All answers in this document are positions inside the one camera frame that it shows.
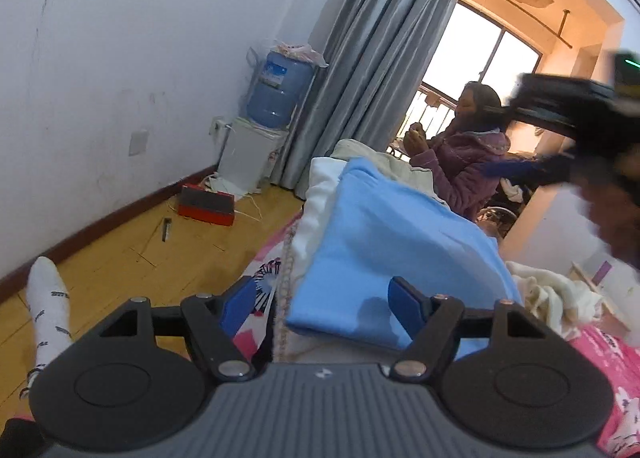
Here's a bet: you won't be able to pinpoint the light blue shirt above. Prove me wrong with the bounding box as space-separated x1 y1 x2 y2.
285 158 522 352

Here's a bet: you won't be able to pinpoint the stack of folded clothes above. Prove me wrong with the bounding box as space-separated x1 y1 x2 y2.
272 139 452 364

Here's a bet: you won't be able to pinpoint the cream white sweater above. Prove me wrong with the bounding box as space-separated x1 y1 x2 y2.
506 261 603 341

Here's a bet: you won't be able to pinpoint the wheelchair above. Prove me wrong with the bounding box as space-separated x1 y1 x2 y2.
475 179 533 243

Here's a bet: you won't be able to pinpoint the left foot white sock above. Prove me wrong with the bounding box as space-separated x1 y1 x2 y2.
20 257 73 398

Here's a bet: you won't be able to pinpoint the pink floral blanket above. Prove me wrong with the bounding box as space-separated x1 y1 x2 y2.
233 215 639 457

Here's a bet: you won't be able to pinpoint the woman in purple jacket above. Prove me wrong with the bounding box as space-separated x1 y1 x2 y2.
402 81 511 221

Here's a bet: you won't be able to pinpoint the small black floor object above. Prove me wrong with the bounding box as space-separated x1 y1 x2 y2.
160 218 172 243

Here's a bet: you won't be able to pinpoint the red black box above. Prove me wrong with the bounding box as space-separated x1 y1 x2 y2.
178 184 235 226

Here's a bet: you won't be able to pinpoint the white water dispenser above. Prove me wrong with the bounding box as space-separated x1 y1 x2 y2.
215 117 288 198

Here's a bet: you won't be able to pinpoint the grey curtain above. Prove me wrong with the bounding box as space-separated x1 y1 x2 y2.
271 0 458 197

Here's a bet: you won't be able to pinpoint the blue water bottle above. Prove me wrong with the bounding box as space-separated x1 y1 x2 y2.
246 51 314 129

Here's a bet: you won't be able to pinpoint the white wall socket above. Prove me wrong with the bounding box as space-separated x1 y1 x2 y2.
128 130 149 157

